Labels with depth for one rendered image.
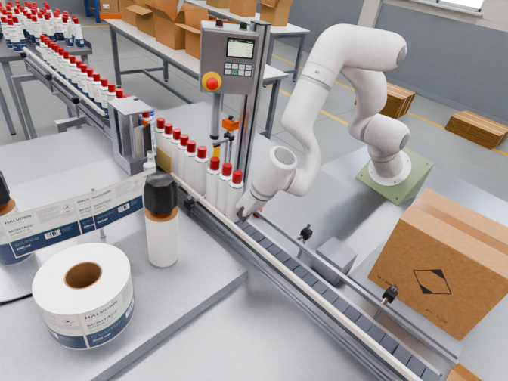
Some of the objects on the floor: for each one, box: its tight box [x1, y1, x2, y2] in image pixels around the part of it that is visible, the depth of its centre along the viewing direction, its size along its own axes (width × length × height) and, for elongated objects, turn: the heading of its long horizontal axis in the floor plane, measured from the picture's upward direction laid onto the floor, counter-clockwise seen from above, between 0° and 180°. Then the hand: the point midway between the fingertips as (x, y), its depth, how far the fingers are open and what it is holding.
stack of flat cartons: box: [355, 82, 416, 119], centre depth 477 cm, size 64×53×31 cm
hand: (244, 215), depth 110 cm, fingers closed
